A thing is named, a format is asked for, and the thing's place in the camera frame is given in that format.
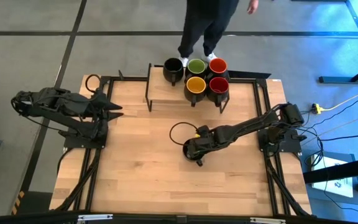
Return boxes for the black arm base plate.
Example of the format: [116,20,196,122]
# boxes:
[257,128,303,154]
[62,129,109,149]

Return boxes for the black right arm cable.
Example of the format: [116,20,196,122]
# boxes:
[168,121,200,147]

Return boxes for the person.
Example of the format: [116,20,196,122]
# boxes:
[177,0,260,68]

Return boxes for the black mug yellow inside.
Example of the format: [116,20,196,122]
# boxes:
[184,76,207,108]

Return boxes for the black mug orange inside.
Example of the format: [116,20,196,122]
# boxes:
[208,58,229,78]

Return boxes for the black mug green inside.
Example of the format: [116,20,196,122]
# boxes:
[185,58,207,80]

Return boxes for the black mug red inside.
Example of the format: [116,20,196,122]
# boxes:
[206,77,230,108]

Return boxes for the white cardboard box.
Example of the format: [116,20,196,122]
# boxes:
[310,153,356,199]

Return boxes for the black wedge panel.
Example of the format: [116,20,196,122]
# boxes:
[227,70,272,80]

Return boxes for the dark metal stand frame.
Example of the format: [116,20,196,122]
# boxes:
[318,0,358,85]

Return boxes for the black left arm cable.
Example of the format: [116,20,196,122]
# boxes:
[85,73,103,95]

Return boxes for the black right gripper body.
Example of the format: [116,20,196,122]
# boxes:
[185,132,222,160]

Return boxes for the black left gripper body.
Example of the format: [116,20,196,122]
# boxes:
[70,92,106,121]

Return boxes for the wooden shelf black metal frame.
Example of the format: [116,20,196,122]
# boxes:
[144,63,231,114]

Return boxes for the black mug dark inside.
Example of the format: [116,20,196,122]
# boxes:
[162,57,185,87]
[182,139,205,167]

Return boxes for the black aluminium table frame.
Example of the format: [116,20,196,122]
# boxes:
[0,70,358,224]

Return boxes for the striped hazard tape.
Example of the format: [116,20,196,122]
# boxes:
[10,190,26,216]

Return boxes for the yellow power plug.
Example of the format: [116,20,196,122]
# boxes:
[311,103,326,114]

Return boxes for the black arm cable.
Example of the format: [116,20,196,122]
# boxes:
[168,121,200,147]
[85,73,103,95]

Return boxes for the silver metal bracket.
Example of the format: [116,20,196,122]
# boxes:
[249,217,287,224]
[76,213,114,222]

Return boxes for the black metal beam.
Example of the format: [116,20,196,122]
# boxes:
[303,154,358,185]

